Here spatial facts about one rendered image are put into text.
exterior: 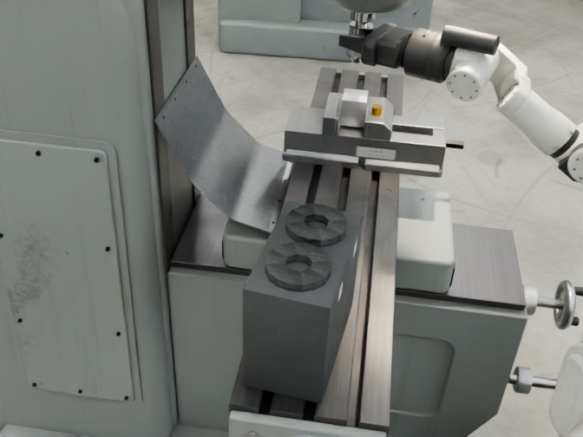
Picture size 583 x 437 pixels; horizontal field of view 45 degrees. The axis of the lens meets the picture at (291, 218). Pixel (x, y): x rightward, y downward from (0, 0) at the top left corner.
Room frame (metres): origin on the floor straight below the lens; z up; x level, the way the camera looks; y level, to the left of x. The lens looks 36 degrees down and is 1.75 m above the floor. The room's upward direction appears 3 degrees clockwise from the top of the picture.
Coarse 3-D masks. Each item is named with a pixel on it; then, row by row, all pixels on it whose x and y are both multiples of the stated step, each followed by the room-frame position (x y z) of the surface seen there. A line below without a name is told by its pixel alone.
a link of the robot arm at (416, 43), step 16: (384, 32) 1.28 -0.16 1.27; (400, 32) 1.29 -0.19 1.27; (416, 32) 1.25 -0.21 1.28; (432, 32) 1.25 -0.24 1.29; (368, 48) 1.24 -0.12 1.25; (384, 48) 1.24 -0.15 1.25; (400, 48) 1.24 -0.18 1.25; (416, 48) 1.22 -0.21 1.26; (368, 64) 1.25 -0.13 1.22; (384, 64) 1.24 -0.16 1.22; (400, 64) 1.24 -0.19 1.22; (416, 64) 1.21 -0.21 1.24
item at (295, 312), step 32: (288, 224) 0.83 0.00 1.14; (320, 224) 0.85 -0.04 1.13; (352, 224) 0.86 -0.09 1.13; (288, 256) 0.76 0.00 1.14; (320, 256) 0.76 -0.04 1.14; (352, 256) 0.82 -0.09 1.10; (256, 288) 0.70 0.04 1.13; (288, 288) 0.70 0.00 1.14; (320, 288) 0.71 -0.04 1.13; (352, 288) 0.86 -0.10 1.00; (256, 320) 0.70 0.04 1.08; (288, 320) 0.69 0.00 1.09; (320, 320) 0.67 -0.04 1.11; (256, 352) 0.70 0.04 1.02; (288, 352) 0.68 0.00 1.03; (320, 352) 0.67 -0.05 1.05; (256, 384) 0.70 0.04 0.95; (288, 384) 0.68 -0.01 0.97; (320, 384) 0.67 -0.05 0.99
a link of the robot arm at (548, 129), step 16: (528, 112) 1.14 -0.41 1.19; (544, 112) 1.14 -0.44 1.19; (528, 128) 1.14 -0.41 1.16; (544, 128) 1.13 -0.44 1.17; (560, 128) 1.12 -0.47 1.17; (576, 128) 1.17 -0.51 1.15; (544, 144) 1.12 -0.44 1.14; (560, 144) 1.11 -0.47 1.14; (576, 144) 1.10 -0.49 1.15; (560, 160) 1.11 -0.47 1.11
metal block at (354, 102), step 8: (344, 88) 1.43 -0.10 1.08; (344, 96) 1.39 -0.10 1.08; (352, 96) 1.39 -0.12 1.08; (360, 96) 1.39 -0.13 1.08; (344, 104) 1.37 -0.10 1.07; (352, 104) 1.37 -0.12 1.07; (360, 104) 1.37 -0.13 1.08; (344, 112) 1.37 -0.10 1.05; (352, 112) 1.37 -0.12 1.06; (360, 112) 1.37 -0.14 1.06; (344, 120) 1.37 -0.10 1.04; (352, 120) 1.37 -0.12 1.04; (360, 120) 1.37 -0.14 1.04
